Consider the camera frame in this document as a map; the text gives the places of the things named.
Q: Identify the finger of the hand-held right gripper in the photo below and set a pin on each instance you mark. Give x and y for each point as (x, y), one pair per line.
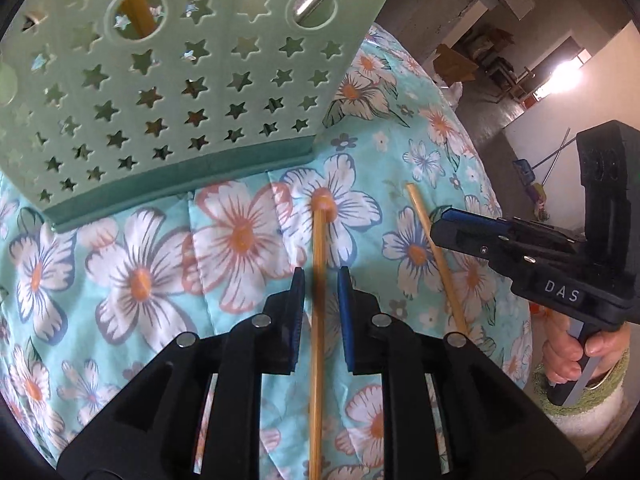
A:
(465, 242)
(475, 219)

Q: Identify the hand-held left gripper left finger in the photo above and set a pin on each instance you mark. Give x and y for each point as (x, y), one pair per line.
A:
(298, 305)

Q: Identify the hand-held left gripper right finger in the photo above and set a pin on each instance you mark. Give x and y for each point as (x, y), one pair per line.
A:
(345, 305)

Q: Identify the bamboo chopstick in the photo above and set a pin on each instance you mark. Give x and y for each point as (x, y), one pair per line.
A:
(452, 300)
(137, 5)
(317, 270)

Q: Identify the green star-holed utensil basket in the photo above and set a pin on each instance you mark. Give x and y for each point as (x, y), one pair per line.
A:
(200, 180)

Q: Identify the person's right forearm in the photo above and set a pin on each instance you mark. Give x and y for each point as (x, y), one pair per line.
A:
(590, 425)

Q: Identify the person's right hand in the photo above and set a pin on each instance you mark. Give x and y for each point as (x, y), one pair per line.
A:
(560, 360)

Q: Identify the blue dustpan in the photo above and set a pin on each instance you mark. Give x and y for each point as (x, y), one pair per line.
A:
(524, 171)

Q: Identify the floral blanket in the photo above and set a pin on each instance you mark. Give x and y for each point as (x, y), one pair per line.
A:
(150, 280)

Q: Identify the wooden stool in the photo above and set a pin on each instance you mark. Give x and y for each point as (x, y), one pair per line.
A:
(505, 67)

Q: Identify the cardboard sheet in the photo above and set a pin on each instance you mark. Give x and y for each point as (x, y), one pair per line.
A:
(455, 62)

